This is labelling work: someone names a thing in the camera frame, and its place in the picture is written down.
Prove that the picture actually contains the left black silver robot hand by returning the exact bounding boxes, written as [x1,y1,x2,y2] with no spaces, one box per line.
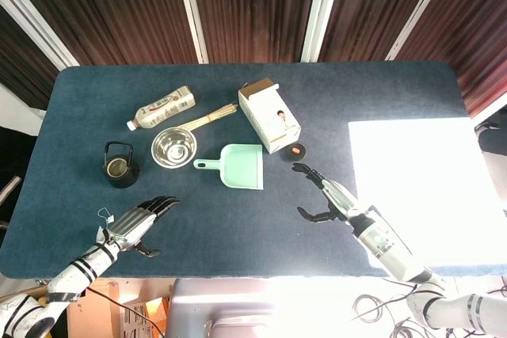
[102,195,183,257]

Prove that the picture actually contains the bundle of bamboo sticks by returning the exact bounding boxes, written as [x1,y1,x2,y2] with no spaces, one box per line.
[180,103,240,131]

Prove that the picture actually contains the mint green dustpan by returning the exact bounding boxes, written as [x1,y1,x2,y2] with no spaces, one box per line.
[193,144,265,192]

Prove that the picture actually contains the stainless steel bowl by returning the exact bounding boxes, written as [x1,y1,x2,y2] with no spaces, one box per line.
[151,127,198,169]

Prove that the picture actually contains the tangle of black cables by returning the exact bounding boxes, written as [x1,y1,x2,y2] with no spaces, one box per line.
[351,277,507,338]

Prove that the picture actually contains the black floor cable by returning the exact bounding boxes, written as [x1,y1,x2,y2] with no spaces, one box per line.
[83,285,168,338]

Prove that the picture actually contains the dark blue felt table mat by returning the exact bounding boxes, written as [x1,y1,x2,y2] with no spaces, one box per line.
[0,61,507,280]

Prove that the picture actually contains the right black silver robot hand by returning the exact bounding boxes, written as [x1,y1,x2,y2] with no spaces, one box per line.
[292,162,368,226]

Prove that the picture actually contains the white partition post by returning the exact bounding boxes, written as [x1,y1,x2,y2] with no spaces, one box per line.
[0,0,81,69]
[173,0,210,64]
[385,0,457,62]
[300,0,346,63]

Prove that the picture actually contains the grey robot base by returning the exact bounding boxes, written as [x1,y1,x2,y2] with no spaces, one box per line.
[165,277,278,338]

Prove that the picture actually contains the white open carton box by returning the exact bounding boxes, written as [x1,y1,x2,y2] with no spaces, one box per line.
[238,78,303,155]

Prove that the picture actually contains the black cast iron teapot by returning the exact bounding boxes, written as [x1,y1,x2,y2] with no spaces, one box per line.
[103,141,141,189]

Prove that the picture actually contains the black round lid orange spot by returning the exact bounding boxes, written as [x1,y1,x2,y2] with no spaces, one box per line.
[281,142,307,163]

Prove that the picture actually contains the white plastic bottle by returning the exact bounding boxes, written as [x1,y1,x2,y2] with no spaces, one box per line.
[125,85,196,131]

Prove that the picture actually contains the brown cardboard box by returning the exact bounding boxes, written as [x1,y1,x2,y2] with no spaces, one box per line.
[65,279,172,338]

